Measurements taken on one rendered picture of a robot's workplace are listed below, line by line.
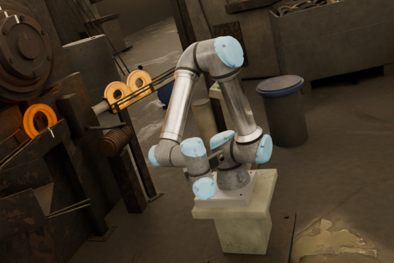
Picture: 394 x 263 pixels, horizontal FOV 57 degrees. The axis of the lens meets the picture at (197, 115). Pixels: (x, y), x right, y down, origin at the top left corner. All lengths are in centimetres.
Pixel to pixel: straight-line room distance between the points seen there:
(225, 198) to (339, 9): 223
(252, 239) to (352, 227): 47
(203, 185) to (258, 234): 56
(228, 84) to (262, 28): 267
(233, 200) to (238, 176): 11
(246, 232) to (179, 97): 69
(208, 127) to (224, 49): 99
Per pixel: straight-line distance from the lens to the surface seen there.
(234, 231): 168
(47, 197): 148
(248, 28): 403
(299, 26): 330
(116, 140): 207
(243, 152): 146
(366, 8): 343
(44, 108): 195
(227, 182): 157
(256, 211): 150
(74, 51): 457
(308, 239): 180
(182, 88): 131
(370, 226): 185
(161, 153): 123
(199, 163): 115
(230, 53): 127
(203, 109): 214
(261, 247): 170
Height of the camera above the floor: 118
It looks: 20 degrees down
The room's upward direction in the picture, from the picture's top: 16 degrees counter-clockwise
